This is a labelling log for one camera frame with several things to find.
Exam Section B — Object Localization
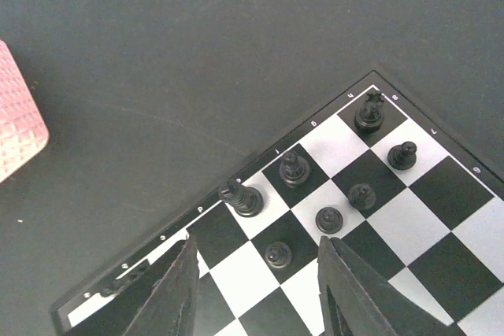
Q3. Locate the black rook chess piece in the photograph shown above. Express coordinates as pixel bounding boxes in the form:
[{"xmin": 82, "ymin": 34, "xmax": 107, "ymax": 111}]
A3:
[{"xmin": 354, "ymin": 91, "xmax": 384, "ymax": 134}]

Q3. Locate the black pawn chess piece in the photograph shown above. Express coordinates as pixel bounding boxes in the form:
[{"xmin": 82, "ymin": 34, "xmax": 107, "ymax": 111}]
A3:
[
  {"xmin": 315, "ymin": 206, "xmax": 344, "ymax": 234},
  {"xmin": 347, "ymin": 183, "xmax": 376, "ymax": 211},
  {"xmin": 387, "ymin": 141, "xmax": 417, "ymax": 171},
  {"xmin": 265, "ymin": 241, "xmax": 292, "ymax": 270}
]

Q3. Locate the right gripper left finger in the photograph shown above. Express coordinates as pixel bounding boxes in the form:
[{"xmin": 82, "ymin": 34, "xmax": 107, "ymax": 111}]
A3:
[{"xmin": 124, "ymin": 236, "xmax": 199, "ymax": 335}]

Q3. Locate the black and white chessboard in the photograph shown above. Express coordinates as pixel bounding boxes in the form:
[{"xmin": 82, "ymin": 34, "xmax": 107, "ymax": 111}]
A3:
[{"xmin": 51, "ymin": 70, "xmax": 503, "ymax": 335}]

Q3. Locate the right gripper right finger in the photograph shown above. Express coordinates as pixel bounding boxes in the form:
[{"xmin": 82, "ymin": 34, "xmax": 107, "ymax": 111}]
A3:
[{"xmin": 317, "ymin": 236, "xmax": 445, "ymax": 336}]

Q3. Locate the pink metal tin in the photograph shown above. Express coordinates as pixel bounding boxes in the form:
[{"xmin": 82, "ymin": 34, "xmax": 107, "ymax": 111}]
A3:
[{"xmin": 1, "ymin": 42, "xmax": 50, "ymax": 181}]

